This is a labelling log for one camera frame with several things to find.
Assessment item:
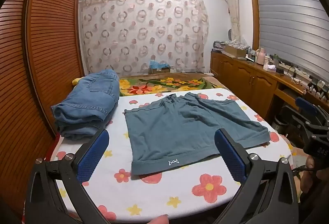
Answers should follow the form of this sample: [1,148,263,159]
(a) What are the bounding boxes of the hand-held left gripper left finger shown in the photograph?
[24,129,110,224]

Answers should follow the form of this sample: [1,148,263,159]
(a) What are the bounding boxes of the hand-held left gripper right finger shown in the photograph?
[214,129,300,224]

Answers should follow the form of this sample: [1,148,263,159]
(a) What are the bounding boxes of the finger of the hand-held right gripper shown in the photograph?
[283,107,329,138]
[295,97,329,127]

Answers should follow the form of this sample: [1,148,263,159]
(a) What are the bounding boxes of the teal shorts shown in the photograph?
[124,92,271,176]

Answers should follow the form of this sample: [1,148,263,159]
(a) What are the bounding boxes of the person's right hand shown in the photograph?
[299,156,319,194]

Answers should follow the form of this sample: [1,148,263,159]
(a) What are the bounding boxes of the person's left hand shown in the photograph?
[146,214,169,224]

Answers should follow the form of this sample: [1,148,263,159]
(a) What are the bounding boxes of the white power strip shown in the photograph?
[276,62,296,70]

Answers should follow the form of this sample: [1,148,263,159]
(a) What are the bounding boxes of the folded blue jeans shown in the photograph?
[51,69,121,140]

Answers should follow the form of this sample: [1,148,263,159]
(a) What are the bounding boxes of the white flower-print bed sheet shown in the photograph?
[50,87,293,224]

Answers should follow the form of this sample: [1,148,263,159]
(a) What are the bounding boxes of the wooden cabinet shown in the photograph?
[210,50,307,122]

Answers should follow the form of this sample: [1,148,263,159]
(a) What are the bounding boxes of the pink thermos jug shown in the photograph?
[256,47,268,64]

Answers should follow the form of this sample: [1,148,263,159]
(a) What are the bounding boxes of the grey window blind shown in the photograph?
[253,0,329,86]

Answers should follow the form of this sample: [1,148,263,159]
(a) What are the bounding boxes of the open cardboard box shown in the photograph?
[225,44,248,58]

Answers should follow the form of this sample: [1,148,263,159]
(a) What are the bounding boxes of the brown floral blanket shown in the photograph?
[119,72,227,97]

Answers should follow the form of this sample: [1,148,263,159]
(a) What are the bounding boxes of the small cardboard box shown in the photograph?
[148,66,171,75]

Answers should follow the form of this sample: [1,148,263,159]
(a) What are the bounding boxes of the cream tied curtain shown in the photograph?
[222,0,243,42]

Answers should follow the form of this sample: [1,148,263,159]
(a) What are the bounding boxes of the wooden louvered wardrobe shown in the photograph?
[0,0,85,214]

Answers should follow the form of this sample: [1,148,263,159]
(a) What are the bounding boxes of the circle-patterned sheer curtain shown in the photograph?
[78,0,210,77]

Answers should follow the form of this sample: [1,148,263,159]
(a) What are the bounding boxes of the wooden window frame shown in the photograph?
[247,0,329,52]

